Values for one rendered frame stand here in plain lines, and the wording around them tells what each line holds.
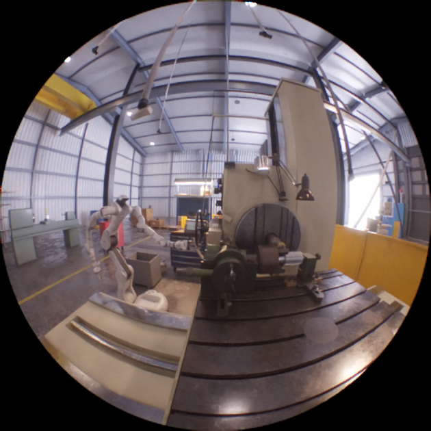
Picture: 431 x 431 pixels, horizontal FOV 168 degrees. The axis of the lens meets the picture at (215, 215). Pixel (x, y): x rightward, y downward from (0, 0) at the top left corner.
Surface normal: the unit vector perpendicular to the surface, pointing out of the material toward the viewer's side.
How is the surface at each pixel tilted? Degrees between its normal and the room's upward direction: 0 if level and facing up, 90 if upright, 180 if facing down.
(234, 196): 90
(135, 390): 0
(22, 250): 90
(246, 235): 90
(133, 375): 0
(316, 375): 0
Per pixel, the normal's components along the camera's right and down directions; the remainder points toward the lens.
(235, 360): 0.03, -1.00
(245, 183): -0.04, 0.08
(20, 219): 1.00, 0.04
